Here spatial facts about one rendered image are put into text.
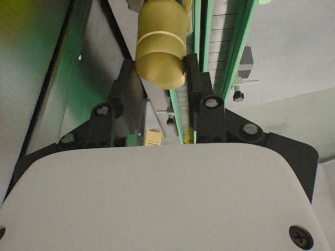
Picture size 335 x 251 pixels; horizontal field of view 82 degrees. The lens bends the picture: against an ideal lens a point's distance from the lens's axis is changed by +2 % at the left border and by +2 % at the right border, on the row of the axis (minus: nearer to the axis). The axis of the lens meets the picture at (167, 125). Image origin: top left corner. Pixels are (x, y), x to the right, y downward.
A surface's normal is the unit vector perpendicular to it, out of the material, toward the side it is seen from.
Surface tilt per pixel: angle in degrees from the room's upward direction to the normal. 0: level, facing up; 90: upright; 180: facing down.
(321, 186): 90
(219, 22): 0
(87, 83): 91
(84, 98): 91
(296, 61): 0
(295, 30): 0
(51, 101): 90
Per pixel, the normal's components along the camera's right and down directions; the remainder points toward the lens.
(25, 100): 0.99, -0.03
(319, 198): -0.13, -0.39
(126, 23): -0.03, 0.92
